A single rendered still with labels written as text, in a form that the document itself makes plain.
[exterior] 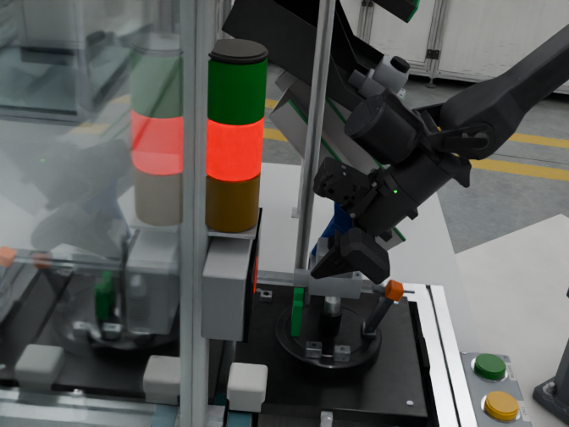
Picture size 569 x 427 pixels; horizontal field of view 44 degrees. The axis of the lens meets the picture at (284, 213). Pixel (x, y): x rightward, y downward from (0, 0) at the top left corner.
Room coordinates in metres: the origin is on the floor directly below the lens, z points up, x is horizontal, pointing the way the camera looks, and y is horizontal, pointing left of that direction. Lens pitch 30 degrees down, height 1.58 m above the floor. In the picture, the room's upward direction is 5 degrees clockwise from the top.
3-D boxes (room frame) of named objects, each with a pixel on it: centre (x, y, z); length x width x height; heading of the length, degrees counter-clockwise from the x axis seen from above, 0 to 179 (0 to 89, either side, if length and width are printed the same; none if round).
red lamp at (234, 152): (0.54, 0.05, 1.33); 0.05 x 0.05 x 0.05
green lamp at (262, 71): (0.54, 0.05, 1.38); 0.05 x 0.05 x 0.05
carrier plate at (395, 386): (0.73, -0.07, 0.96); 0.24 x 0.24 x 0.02; 0
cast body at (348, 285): (0.73, -0.06, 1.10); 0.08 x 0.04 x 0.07; 90
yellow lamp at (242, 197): (0.54, 0.05, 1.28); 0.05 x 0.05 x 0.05
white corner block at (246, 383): (0.63, 0.03, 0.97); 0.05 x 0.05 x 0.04; 0
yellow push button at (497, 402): (0.64, -0.29, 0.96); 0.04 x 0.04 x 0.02
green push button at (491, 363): (0.71, -0.29, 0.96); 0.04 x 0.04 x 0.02
